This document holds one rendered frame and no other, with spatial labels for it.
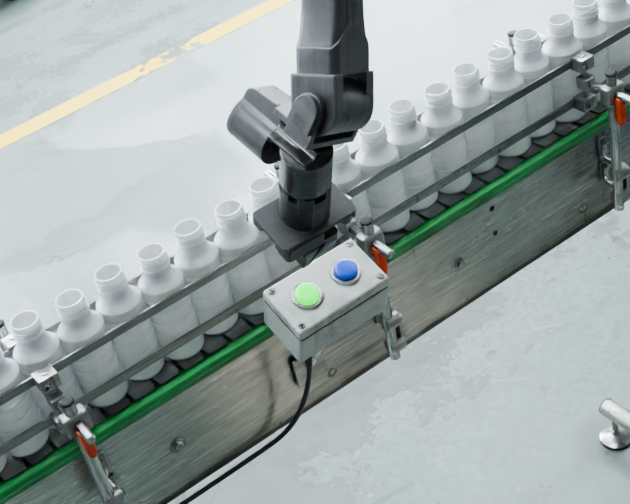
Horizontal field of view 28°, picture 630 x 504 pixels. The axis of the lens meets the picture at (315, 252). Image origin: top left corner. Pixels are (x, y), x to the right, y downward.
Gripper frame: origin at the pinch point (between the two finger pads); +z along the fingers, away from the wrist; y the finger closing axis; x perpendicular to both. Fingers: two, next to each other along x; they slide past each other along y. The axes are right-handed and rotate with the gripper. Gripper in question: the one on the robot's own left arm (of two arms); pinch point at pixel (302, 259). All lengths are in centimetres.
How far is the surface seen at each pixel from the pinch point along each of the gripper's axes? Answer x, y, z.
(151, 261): -15.4, 11.9, 8.2
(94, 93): -220, -77, 208
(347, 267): 0.5, -6.6, 6.5
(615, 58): -12, -70, 17
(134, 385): -9.9, 19.5, 23.5
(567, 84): -12, -58, 16
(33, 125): -220, -52, 208
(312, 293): 1.1, -0.8, 6.6
